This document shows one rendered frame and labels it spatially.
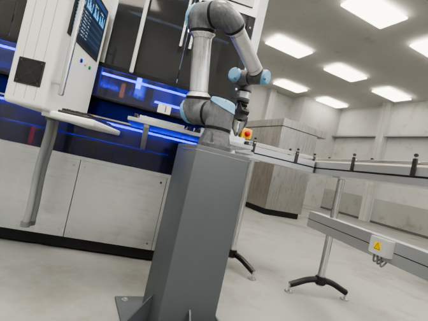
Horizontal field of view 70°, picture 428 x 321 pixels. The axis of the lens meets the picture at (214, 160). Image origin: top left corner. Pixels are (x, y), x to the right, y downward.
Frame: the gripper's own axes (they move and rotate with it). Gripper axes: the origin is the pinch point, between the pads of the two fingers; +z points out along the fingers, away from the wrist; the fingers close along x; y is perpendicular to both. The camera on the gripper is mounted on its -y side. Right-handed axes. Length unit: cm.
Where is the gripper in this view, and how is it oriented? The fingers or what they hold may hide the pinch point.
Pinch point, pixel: (236, 134)
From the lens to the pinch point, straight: 171.6
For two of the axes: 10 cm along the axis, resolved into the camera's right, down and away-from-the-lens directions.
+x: -9.5, -2.2, -2.2
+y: -2.2, -0.2, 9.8
